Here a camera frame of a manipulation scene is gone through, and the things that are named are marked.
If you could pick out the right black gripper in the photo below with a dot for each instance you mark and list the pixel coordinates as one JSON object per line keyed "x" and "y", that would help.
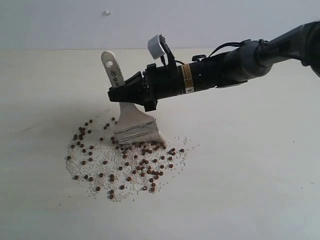
{"x": 169, "y": 80}

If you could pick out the white wooden paint brush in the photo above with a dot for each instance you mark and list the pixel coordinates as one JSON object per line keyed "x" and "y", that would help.
{"x": 134, "y": 126}

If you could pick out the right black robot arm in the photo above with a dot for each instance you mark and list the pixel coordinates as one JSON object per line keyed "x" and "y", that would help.
{"x": 249, "y": 60}

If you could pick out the scattered brown pellets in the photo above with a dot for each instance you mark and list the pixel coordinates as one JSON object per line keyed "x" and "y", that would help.
{"x": 135, "y": 165}

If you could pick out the pile of white grains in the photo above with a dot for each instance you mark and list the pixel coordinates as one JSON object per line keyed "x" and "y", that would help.
{"x": 105, "y": 165}

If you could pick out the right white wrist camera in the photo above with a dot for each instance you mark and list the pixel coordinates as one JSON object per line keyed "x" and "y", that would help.
{"x": 155, "y": 47}

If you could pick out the white wall hook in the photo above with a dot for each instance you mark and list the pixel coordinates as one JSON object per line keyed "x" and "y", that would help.
{"x": 107, "y": 13}

